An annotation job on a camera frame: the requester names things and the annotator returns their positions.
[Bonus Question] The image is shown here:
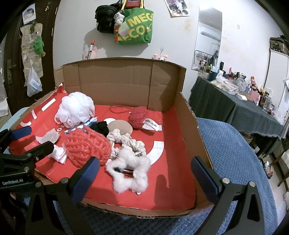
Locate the red mesh bath pouf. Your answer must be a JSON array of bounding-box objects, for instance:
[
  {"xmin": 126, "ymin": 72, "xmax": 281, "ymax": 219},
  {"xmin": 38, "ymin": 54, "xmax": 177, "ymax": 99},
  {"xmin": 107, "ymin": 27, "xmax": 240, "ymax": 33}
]
[{"xmin": 61, "ymin": 125, "xmax": 112, "ymax": 168}]

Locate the dark wooden door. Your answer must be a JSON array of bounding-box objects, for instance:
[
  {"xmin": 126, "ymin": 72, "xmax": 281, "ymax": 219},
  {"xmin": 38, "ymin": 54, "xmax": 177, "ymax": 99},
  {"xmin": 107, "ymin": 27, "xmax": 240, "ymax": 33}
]
[{"xmin": 0, "ymin": 0, "xmax": 61, "ymax": 113}]

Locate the photo sheet on door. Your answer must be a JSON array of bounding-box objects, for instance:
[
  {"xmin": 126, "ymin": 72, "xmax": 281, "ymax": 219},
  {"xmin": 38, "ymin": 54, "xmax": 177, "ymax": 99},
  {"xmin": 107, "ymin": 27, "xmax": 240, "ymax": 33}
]
[{"xmin": 23, "ymin": 4, "xmax": 36, "ymax": 24}]

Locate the clear hanging organizer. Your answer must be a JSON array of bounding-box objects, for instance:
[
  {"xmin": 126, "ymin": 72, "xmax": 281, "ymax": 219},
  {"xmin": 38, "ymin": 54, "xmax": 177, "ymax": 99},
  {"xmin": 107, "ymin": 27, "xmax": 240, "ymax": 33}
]
[{"xmin": 20, "ymin": 23, "xmax": 44, "ymax": 75}]

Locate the black scrunchie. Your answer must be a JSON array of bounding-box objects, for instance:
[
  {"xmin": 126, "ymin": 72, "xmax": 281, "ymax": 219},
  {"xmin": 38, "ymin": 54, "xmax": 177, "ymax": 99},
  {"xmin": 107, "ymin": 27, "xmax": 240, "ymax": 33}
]
[{"xmin": 90, "ymin": 121, "xmax": 109, "ymax": 137}]

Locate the dark red cord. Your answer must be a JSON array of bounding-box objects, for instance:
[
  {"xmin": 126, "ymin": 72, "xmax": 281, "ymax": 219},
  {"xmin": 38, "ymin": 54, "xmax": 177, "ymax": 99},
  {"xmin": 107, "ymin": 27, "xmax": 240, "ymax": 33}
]
[{"xmin": 109, "ymin": 104, "xmax": 136, "ymax": 114}]

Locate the dark patterned case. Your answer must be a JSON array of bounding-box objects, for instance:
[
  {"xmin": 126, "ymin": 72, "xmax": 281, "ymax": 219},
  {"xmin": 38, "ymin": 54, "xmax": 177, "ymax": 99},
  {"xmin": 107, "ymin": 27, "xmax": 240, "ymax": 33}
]
[{"xmin": 269, "ymin": 36, "xmax": 289, "ymax": 55}]

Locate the wall mirror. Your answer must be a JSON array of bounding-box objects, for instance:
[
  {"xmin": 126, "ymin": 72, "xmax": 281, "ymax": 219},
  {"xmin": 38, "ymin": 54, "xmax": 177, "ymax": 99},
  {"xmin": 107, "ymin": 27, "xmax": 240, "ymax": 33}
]
[{"xmin": 191, "ymin": 5, "xmax": 223, "ymax": 73}]

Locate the small panda plush charm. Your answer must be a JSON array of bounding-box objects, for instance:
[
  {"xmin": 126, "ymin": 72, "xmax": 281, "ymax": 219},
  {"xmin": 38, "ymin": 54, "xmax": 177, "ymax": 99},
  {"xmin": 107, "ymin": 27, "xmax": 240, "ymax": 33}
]
[{"xmin": 113, "ymin": 12, "xmax": 126, "ymax": 25}]

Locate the blue white packet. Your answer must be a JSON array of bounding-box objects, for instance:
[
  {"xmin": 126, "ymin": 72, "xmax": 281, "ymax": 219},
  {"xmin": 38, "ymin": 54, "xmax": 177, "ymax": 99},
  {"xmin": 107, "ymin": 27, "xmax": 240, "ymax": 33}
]
[{"xmin": 64, "ymin": 116, "xmax": 98, "ymax": 134}]

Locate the clear plastic bag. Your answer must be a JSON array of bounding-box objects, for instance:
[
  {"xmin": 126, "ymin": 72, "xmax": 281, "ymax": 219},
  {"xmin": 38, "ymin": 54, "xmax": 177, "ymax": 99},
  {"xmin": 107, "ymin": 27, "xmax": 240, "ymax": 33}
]
[{"xmin": 27, "ymin": 67, "xmax": 43, "ymax": 97}]

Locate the cream crochet scrunchie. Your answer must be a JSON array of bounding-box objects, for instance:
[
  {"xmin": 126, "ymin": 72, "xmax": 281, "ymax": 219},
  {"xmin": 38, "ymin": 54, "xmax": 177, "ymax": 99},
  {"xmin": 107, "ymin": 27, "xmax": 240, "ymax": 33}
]
[{"xmin": 107, "ymin": 129, "xmax": 146, "ymax": 154}]

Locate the white fridge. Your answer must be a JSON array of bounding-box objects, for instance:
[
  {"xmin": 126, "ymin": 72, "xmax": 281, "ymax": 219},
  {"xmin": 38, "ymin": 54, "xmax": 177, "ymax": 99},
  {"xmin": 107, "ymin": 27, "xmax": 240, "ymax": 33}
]
[{"xmin": 263, "ymin": 48, "xmax": 289, "ymax": 109}]

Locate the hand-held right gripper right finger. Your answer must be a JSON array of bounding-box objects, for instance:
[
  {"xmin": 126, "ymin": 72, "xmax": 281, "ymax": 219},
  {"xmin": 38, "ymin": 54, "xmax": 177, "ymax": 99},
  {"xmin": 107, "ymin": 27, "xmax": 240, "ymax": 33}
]
[{"xmin": 190, "ymin": 156, "xmax": 264, "ymax": 235}]

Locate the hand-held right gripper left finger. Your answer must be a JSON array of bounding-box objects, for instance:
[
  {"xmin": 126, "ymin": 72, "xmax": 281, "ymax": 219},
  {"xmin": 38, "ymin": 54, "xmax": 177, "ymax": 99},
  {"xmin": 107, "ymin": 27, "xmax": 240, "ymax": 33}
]
[{"xmin": 24, "ymin": 156, "xmax": 100, "ymax": 235}]

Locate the black bag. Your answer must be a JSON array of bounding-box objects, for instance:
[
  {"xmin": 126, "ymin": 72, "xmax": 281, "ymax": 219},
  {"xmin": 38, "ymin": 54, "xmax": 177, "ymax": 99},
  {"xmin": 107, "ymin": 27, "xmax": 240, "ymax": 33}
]
[{"xmin": 95, "ymin": 1, "xmax": 122, "ymax": 34}]

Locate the photo wall poster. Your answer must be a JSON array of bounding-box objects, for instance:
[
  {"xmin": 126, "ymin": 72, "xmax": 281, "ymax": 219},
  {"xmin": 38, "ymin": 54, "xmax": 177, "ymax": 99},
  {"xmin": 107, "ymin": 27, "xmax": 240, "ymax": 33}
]
[{"xmin": 165, "ymin": 0, "xmax": 190, "ymax": 17}]

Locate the white mesh bath pouf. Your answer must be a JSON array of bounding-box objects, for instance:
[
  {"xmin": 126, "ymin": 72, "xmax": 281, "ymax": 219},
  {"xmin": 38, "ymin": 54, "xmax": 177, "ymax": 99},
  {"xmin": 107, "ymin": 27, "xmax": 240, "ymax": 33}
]
[{"xmin": 55, "ymin": 91, "xmax": 95, "ymax": 127}]

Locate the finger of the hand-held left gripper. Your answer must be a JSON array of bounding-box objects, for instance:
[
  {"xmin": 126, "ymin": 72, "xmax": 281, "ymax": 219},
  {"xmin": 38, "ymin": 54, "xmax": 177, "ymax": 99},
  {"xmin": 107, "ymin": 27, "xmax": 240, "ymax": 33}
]
[
  {"xmin": 19, "ymin": 141, "xmax": 55, "ymax": 169},
  {"xmin": 0, "ymin": 126, "xmax": 32, "ymax": 147}
]

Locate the green tote bag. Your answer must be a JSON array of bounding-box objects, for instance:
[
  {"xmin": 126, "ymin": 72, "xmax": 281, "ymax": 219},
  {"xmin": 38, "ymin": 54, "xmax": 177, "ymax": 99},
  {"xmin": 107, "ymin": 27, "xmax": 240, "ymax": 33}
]
[{"xmin": 114, "ymin": 8, "xmax": 154, "ymax": 45}]

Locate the door handle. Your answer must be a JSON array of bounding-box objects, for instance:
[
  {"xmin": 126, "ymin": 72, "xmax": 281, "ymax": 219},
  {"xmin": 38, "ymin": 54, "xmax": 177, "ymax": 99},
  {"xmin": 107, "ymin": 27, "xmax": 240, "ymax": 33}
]
[{"xmin": 6, "ymin": 59, "xmax": 14, "ymax": 85}]

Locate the pink plush toy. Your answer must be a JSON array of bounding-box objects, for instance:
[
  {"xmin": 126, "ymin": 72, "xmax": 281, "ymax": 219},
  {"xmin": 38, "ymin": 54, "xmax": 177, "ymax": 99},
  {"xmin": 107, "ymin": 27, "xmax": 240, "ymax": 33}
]
[{"xmin": 82, "ymin": 46, "xmax": 98, "ymax": 60}]

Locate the blue textured blanket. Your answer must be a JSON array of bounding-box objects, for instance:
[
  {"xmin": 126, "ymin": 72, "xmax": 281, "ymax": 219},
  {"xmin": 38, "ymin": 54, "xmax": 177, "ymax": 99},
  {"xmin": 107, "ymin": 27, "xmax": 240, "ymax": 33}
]
[{"xmin": 23, "ymin": 117, "xmax": 278, "ymax": 235}]

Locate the table with dark cloth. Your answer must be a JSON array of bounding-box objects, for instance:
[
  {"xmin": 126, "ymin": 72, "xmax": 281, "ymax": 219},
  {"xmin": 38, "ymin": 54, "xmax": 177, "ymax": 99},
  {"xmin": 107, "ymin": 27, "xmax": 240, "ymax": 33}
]
[{"xmin": 188, "ymin": 76, "xmax": 285, "ymax": 156}]

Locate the cluster of cosmetic bottles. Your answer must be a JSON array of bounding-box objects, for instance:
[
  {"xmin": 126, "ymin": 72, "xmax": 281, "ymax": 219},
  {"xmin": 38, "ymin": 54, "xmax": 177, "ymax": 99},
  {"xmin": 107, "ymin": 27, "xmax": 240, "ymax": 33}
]
[{"xmin": 196, "ymin": 61, "xmax": 285, "ymax": 122}]

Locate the pink flowered plush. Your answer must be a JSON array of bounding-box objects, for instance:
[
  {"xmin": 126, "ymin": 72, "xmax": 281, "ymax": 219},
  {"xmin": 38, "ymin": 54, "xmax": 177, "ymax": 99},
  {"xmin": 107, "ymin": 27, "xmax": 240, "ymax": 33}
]
[{"xmin": 151, "ymin": 54, "xmax": 169, "ymax": 62}]

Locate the red printed box liner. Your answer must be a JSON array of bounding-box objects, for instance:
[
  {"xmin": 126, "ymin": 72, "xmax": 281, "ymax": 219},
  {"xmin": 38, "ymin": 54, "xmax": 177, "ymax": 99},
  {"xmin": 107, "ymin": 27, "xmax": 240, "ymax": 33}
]
[{"xmin": 9, "ymin": 86, "xmax": 196, "ymax": 210}]

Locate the white tissue paper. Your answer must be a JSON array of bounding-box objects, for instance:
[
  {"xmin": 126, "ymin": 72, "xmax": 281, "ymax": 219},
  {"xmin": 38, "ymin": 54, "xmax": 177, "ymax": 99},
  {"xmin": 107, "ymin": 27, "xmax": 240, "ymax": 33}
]
[
  {"xmin": 35, "ymin": 128, "xmax": 61, "ymax": 144},
  {"xmin": 47, "ymin": 146, "xmax": 68, "ymax": 165}
]

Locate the brown cardboard box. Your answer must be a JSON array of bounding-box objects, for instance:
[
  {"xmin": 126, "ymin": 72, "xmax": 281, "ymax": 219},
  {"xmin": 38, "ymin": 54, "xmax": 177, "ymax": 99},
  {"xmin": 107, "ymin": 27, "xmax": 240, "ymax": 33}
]
[{"xmin": 8, "ymin": 57, "xmax": 214, "ymax": 219}]

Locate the green plush toy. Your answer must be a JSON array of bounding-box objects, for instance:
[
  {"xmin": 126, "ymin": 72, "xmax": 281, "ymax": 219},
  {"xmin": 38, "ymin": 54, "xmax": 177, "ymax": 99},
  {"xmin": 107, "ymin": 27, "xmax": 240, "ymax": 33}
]
[{"xmin": 33, "ymin": 36, "xmax": 46, "ymax": 56}]

